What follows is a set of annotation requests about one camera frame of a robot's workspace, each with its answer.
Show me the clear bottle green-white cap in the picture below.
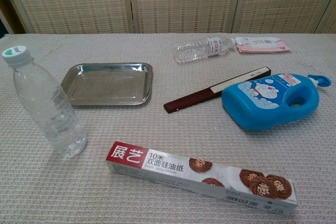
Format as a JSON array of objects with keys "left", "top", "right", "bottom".
[{"left": 1, "top": 45, "right": 88, "bottom": 158}]

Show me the clear bottle red label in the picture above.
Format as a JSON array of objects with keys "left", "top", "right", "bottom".
[{"left": 172, "top": 34, "right": 235, "bottom": 64}]

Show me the bamboo folding screen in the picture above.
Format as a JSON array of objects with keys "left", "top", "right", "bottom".
[{"left": 0, "top": 0, "right": 336, "bottom": 35}]

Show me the blue detergent pump bottle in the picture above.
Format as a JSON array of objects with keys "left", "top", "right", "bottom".
[{"left": 221, "top": 72, "right": 332, "bottom": 132}]

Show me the beige woven tablecloth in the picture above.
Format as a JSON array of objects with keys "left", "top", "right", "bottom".
[{"left": 0, "top": 33, "right": 336, "bottom": 224}]

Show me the baking paper box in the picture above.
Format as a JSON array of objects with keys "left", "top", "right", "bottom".
[{"left": 106, "top": 141, "right": 299, "bottom": 216}]

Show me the pink wet wipes pack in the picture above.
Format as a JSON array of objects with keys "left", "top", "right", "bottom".
[{"left": 234, "top": 36, "right": 292, "bottom": 55}]

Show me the square stainless steel tray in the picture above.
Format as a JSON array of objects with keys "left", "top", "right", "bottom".
[{"left": 60, "top": 62, "right": 154, "bottom": 106}]

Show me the dark red folded fan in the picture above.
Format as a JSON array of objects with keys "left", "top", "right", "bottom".
[{"left": 163, "top": 66, "right": 271, "bottom": 114}]

